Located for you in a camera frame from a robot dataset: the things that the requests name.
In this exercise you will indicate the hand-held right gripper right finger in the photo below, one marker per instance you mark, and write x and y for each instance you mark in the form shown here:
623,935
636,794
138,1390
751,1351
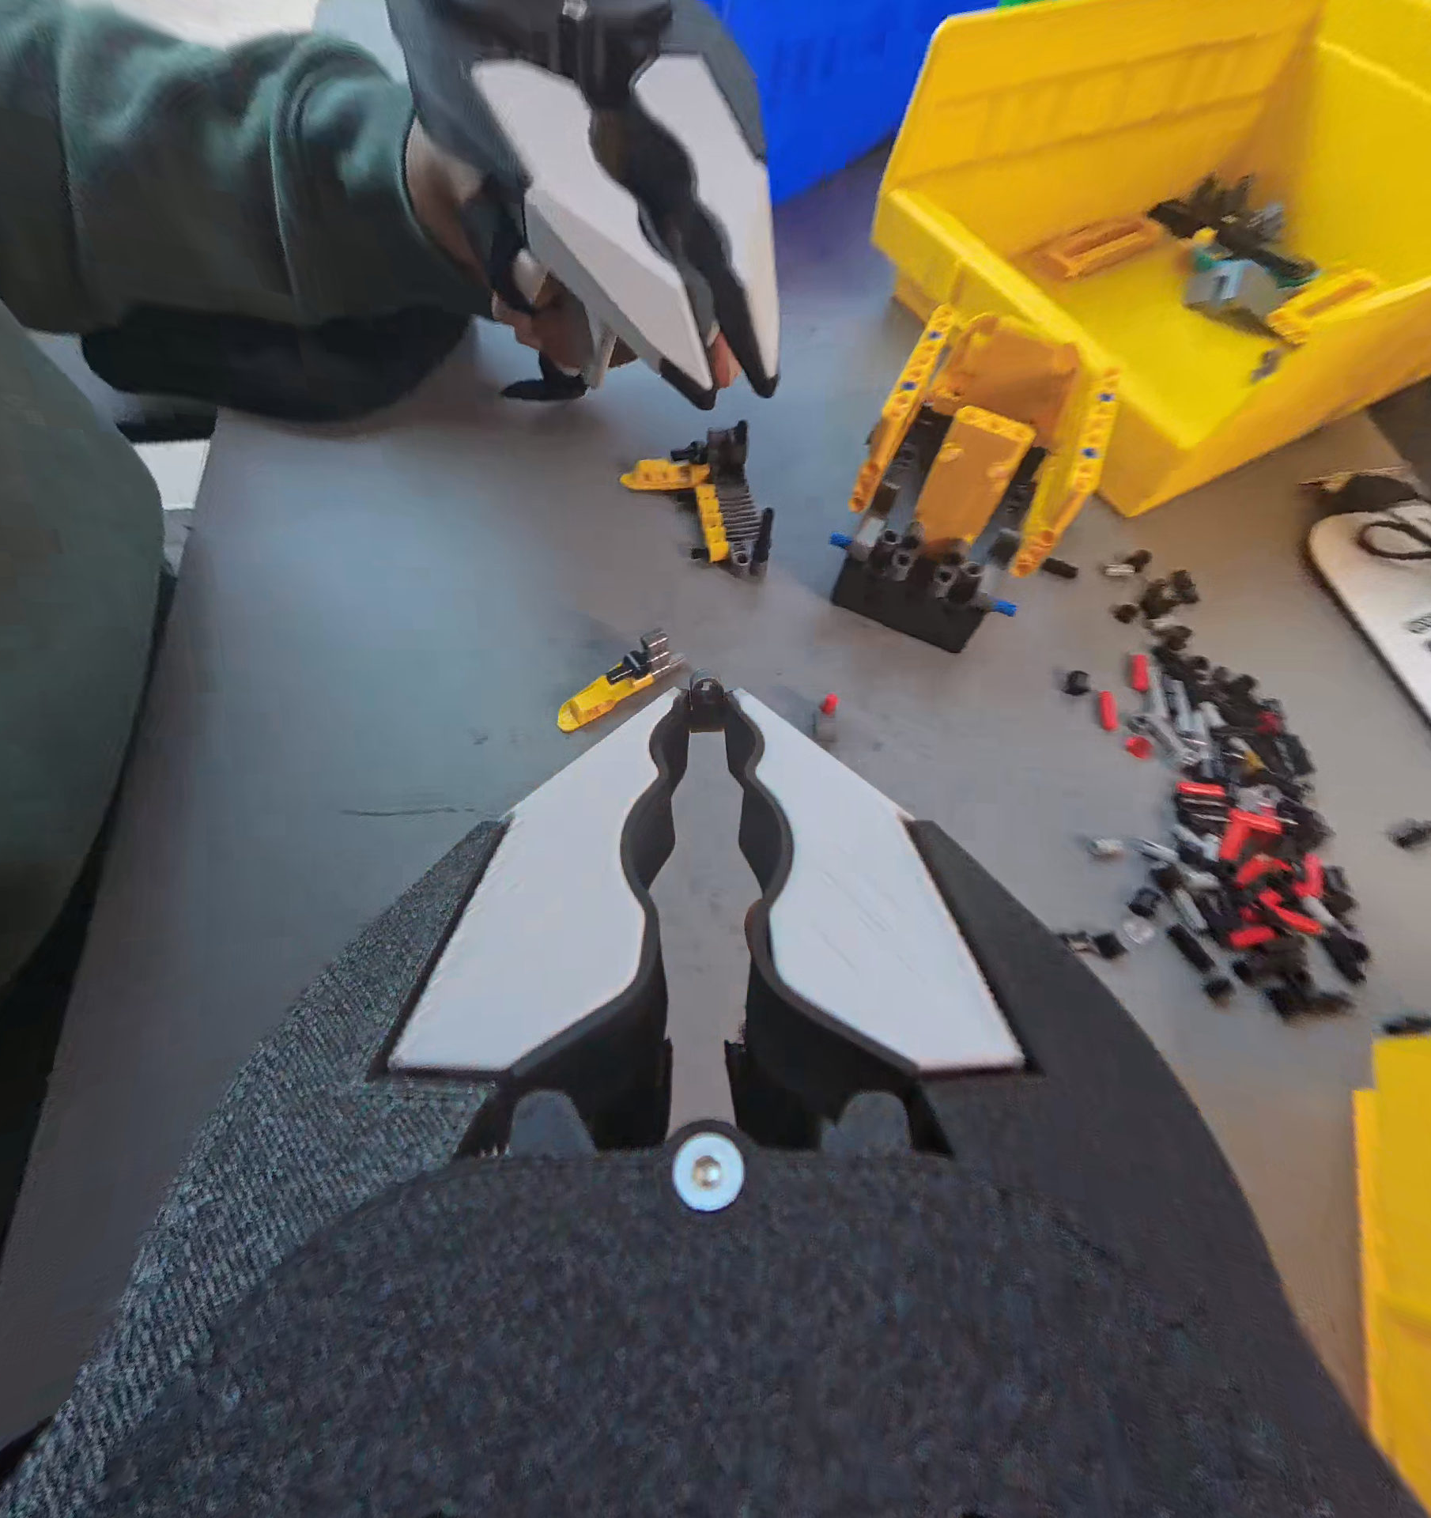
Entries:
883,949

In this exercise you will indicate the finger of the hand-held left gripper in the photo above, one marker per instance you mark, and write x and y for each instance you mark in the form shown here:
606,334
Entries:
585,214
736,203

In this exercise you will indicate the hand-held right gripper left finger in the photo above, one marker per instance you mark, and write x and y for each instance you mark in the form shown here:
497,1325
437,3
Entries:
551,949

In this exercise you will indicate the grey lego connector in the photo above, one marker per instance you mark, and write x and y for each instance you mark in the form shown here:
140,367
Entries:
826,729

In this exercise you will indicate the small yellow lego subassembly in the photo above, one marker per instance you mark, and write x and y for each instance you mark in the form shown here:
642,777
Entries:
603,693

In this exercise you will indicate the yellow black lego model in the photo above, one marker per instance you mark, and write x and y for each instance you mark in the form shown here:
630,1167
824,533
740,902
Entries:
978,475

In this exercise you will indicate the yellow lego subassembly with rack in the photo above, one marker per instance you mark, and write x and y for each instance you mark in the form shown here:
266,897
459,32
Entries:
712,503

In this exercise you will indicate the pile of small lego pins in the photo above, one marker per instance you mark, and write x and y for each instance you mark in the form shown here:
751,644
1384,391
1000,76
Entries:
1226,854

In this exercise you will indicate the black lego parts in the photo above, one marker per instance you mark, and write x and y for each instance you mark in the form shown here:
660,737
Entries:
1226,226

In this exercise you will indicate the grey lego piece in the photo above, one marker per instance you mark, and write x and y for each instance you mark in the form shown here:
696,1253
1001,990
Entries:
1238,290

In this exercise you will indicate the short yellow lego beam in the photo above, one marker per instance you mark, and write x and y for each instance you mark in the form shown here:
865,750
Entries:
1325,302

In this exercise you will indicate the person's left hand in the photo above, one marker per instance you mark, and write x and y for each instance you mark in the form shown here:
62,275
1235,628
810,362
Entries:
448,209

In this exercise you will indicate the blue storage bin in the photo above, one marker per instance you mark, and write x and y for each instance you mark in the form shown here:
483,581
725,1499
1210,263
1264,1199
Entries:
835,71

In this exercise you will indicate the person's green sweatshirt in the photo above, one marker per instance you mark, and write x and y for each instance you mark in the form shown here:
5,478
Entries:
40,664

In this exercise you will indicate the white book stand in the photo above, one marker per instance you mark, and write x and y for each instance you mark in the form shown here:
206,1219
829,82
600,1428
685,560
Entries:
1381,617

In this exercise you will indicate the yellow bin with small parts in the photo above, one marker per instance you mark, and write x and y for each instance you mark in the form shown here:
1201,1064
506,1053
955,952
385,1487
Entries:
1416,1281

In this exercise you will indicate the large yellow storage bin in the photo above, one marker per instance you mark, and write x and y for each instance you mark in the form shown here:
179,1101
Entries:
1381,143

